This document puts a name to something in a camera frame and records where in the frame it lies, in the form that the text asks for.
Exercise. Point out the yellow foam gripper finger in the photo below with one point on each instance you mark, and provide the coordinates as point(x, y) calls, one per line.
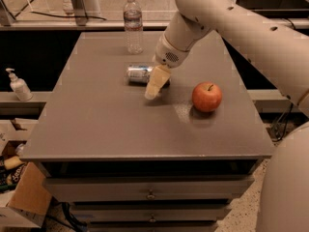
point(158, 77)

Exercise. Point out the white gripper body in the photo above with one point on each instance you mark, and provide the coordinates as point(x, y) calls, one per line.
point(168, 54)

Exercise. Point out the silver blue redbull can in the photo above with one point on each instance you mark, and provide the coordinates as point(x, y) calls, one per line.
point(138, 74)

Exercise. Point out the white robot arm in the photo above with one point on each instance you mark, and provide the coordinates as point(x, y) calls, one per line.
point(281, 55)

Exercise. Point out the clear plastic water bottle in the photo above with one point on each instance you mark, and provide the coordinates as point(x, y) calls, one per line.
point(133, 23)

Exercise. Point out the red apple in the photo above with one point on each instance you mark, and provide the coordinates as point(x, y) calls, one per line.
point(206, 96)

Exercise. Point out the grey drawer cabinet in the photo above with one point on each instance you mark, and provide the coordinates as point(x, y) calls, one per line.
point(102, 146)

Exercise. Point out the top drawer knob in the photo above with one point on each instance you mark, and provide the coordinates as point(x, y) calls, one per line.
point(150, 195)

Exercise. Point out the drawer knob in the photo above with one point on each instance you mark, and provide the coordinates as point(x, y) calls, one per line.
point(150, 195)
point(152, 219)

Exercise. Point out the white pump soap bottle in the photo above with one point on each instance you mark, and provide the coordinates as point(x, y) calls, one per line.
point(19, 86)

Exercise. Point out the cardboard box with items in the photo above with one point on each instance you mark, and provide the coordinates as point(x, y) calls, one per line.
point(23, 200)

